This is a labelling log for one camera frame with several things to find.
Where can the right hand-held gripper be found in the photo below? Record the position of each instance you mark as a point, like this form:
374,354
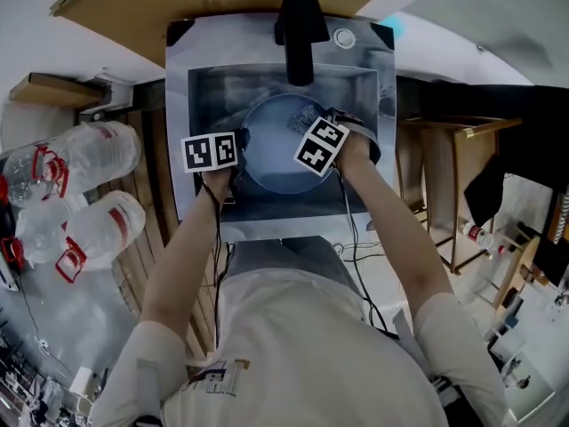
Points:
318,149

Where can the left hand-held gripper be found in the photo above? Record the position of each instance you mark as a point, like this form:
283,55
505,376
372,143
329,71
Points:
200,155

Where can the blue scrubbing cloth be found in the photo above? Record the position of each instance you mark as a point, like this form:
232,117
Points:
302,120

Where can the pale blue large plate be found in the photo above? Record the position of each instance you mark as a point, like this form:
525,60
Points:
275,149

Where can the person's right forearm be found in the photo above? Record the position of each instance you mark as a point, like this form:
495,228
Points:
391,247

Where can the person's left forearm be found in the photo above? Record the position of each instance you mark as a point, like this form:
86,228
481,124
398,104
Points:
182,260

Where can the steel sink unit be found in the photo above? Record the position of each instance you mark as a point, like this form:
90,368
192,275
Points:
178,105

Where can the wooden slat board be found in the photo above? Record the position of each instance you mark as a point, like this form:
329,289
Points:
142,220

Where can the person's grey trousers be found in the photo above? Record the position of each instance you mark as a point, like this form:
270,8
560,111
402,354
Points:
293,258

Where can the black faucet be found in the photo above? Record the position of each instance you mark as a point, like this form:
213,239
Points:
300,38

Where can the round steel sink button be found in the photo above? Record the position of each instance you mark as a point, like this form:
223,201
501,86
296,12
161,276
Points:
343,37

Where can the wooden chair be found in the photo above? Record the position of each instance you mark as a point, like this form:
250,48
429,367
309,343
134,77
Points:
462,158

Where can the blue bowl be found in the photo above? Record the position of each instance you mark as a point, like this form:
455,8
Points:
396,24

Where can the large brown cardboard sheet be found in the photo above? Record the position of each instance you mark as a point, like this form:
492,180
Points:
155,7

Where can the flat brown cardboard box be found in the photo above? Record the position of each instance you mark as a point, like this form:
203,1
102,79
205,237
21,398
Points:
53,89

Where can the white low platform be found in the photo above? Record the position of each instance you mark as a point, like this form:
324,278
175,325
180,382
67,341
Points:
458,47

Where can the small bottle red label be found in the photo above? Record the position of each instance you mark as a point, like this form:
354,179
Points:
482,237

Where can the black cabinet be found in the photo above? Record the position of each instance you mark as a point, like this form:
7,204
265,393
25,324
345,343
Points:
511,100

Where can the person's white shirt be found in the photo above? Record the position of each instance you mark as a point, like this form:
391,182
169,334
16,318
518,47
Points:
302,358

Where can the wooden stool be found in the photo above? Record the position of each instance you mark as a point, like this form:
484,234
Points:
520,269

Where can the small white box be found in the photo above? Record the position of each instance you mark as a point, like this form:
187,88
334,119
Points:
82,380

